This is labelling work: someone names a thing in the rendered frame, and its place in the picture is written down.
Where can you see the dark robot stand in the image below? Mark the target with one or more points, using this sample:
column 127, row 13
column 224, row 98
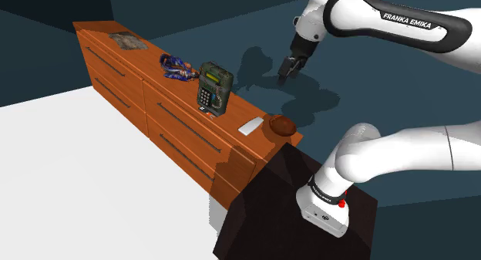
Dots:
column 278, row 210

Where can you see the grey brown flat mat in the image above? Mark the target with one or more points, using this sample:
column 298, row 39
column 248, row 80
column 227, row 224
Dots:
column 128, row 41

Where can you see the green keypad device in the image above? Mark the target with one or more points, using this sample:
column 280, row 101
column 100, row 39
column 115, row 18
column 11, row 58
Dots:
column 214, row 88

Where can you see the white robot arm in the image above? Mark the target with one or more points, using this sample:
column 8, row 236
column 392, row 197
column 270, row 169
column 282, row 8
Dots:
column 390, row 146

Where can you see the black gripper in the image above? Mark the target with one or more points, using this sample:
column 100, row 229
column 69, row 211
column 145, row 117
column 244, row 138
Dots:
column 303, row 48

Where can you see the orange wooden chest of drawers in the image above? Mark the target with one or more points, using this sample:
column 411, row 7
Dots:
column 124, row 75

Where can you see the white flat remote control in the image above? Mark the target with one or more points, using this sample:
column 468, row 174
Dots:
column 251, row 126

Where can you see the brown wooden bowl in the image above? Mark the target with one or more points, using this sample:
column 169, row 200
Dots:
column 282, row 124

